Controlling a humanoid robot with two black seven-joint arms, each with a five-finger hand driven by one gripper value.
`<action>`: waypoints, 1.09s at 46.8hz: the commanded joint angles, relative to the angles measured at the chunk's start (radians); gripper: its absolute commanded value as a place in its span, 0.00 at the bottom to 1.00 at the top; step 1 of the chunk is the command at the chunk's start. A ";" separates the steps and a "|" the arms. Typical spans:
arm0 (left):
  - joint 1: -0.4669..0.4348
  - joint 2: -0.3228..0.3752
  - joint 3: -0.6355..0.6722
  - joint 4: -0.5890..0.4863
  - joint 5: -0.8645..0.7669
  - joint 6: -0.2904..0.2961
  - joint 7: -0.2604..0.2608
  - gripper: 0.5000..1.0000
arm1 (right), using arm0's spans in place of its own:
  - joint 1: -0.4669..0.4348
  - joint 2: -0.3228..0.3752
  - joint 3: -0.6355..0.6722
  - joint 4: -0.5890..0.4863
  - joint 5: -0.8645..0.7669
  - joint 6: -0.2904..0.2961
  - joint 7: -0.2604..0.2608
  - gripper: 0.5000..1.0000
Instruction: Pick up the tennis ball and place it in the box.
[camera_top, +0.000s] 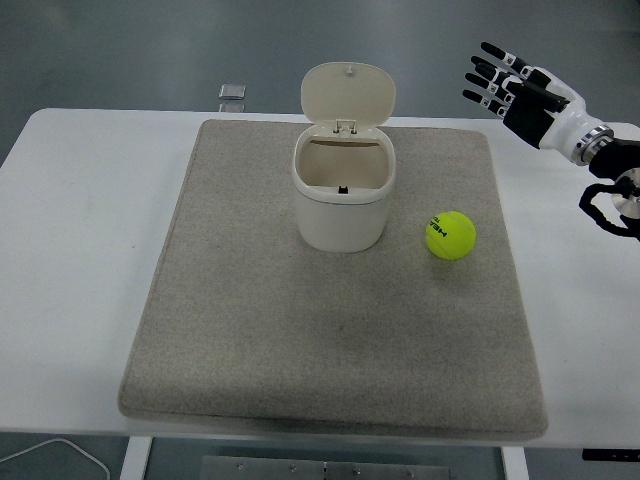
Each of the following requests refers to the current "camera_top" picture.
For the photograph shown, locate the white cable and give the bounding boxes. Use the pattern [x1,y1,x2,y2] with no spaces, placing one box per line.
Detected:
[0,437,110,480]

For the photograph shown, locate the white table leg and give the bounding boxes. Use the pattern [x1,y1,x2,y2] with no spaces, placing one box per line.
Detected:
[499,444,529,480]
[119,436,154,480]

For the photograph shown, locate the beige felt mat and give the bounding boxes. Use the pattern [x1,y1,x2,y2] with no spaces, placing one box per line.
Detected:
[117,118,550,442]

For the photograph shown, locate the yellow tennis ball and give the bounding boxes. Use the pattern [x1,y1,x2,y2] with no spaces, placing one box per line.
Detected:
[425,210,477,261]

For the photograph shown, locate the grey metal plate with screws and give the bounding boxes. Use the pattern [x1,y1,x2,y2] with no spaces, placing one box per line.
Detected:
[201,455,450,480]

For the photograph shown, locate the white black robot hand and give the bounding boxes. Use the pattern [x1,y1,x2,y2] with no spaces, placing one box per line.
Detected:
[462,41,601,151]

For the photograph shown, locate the black table control panel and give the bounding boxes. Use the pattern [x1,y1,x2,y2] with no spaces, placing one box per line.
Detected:
[582,448,640,461]

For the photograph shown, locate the cream lidded bin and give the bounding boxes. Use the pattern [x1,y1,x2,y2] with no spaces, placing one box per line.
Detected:
[291,61,398,254]

